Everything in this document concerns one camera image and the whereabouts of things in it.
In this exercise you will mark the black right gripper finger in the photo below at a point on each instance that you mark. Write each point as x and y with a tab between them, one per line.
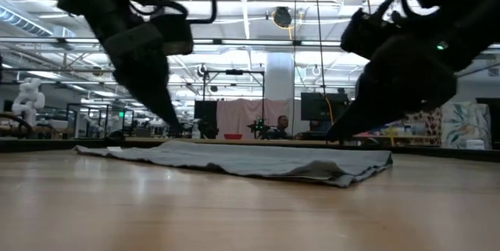
402	83

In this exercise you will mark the pink hanging cloth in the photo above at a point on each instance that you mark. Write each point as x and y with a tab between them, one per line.
242	116

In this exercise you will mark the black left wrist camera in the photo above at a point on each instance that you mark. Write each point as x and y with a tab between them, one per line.
173	34

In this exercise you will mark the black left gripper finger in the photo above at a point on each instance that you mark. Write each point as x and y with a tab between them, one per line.
144	87

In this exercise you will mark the person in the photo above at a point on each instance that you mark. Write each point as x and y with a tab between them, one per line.
282	126

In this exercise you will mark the black cabinet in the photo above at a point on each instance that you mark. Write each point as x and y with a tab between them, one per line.
488	122

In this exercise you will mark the white container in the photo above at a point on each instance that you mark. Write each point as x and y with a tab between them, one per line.
474	144

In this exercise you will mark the black camera stand frame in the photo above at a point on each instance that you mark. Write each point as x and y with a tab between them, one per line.
234	72

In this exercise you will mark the white pillar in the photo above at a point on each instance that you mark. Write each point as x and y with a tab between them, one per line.
279	75

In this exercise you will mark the wide black monitor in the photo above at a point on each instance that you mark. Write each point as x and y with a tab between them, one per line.
320	106

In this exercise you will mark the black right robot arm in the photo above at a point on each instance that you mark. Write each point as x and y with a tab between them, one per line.
468	8

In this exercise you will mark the black cage frame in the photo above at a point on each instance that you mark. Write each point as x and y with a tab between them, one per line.
67	122

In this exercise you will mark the grey towel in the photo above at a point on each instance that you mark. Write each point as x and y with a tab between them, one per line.
234	159

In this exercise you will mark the black robot with green light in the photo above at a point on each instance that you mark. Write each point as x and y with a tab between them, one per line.
259	128

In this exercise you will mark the red floral cloth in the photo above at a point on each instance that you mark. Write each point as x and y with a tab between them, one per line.
423	126

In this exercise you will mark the red bowl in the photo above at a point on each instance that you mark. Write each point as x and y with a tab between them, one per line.
233	136

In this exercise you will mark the small black monitor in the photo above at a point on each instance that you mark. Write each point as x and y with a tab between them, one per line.
205	112

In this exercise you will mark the leaf print cloth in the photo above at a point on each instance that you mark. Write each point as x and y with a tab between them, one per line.
465	124

